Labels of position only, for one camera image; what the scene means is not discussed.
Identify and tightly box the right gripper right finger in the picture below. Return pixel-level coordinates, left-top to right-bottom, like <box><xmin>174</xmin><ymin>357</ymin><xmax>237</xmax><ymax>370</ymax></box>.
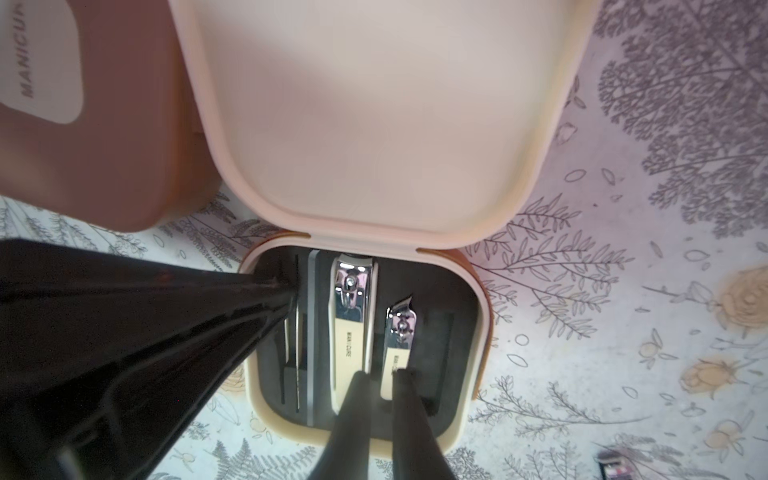
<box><xmin>392</xmin><ymin>369</ymin><xmax>455</xmax><ymax>480</ymax></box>

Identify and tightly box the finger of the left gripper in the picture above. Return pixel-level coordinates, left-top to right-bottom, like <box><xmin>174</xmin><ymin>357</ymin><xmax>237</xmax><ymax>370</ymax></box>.
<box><xmin>35</xmin><ymin>305</ymin><xmax>290</xmax><ymax>479</ymax></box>
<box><xmin>1</xmin><ymin>239</ymin><xmax>296</xmax><ymax>384</ymax></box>

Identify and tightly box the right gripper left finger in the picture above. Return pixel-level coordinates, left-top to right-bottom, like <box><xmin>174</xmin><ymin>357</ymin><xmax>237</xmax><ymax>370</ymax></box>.
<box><xmin>308</xmin><ymin>371</ymin><xmax>372</xmax><ymax>480</ymax></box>

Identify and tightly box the small silver nail tool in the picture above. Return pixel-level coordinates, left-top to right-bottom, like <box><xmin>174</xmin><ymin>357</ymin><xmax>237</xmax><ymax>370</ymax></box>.
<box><xmin>380</xmin><ymin>296</ymin><xmax>418</xmax><ymax>401</ymax></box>

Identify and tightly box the cream nail clipper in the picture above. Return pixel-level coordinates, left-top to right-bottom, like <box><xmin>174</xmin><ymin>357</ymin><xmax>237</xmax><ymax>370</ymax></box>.
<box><xmin>328</xmin><ymin>254</ymin><xmax>379</xmax><ymax>414</ymax></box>

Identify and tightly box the black tray cream case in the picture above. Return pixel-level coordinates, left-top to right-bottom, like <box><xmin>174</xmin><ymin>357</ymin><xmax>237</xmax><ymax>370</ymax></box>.
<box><xmin>240</xmin><ymin>234</ymin><xmax>492</xmax><ymax>459</ymax></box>

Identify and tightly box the small nail clipper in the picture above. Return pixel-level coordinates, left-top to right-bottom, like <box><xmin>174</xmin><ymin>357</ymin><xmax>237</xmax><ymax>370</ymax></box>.
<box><xmin>595</xmin><ymin>449</ymin><xmax>642</xmax><ymax>480</ymax></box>

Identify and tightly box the cream case lid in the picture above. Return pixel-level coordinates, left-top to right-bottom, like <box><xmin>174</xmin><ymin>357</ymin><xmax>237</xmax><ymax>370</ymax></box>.
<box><xmin>170</xmin><ymin>1</ymin><xmax>600</xmax><ymax>249</ymax></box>

